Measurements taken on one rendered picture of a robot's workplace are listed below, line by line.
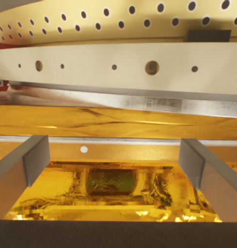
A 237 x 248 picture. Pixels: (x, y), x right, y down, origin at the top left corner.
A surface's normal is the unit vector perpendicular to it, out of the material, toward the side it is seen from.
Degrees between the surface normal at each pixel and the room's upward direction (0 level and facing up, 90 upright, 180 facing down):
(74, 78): 90
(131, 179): 124
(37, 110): 90
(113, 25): 61
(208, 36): 90
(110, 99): 90
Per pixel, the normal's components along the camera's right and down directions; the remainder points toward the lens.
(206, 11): -0.22, 0.69
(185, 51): -0.25, 0.27
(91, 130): 0.01, 0.29
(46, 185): 0.04, -0.36
